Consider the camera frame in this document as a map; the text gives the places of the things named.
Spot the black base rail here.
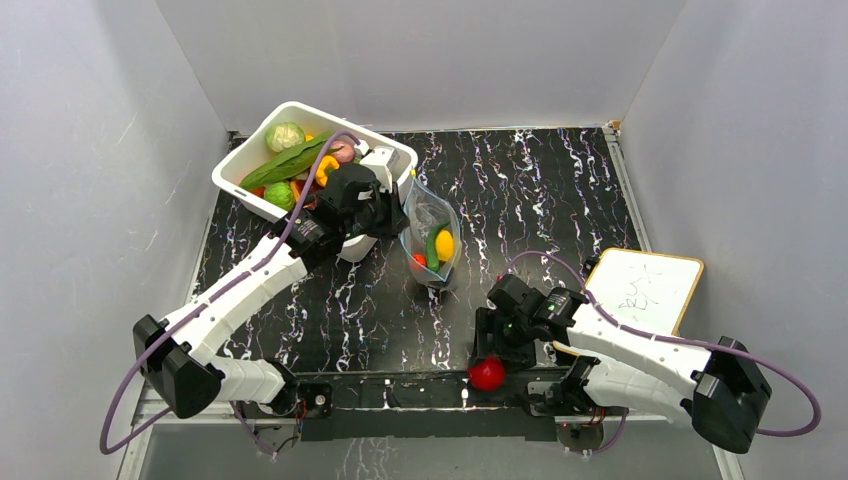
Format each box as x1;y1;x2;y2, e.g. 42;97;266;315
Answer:
239;368;608;442

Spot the white board wooden frame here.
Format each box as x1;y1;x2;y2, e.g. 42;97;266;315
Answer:
553;248;710;370

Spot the yellow bell pepper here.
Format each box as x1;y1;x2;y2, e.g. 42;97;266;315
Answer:
314;155;340;187

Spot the green cabbage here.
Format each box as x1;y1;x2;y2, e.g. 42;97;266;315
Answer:
265;122;306;153

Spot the yellow mango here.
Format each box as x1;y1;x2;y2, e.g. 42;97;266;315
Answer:
434;229;455;262

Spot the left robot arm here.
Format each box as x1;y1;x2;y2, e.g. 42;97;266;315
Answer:
133;163;414;419

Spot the white plastic bin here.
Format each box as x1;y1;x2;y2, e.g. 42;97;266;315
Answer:
212;102;417;267

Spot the pink onion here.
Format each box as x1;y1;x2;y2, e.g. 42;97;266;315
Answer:
328;140;356;164

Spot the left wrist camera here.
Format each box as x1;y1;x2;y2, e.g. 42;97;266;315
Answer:
359;146;399;192

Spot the red tomato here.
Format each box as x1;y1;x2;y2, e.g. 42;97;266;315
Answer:
468;355;506;392

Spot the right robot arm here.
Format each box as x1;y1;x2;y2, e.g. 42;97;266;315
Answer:
470;274;772;454

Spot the long green leaf vegetable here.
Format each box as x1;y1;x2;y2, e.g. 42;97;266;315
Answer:
239;132;330;190

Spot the clear zip top bag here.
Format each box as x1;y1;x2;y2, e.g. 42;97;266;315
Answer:
400;178;462;290

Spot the green cucumber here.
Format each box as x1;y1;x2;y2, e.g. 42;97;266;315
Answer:
426;222;450;272

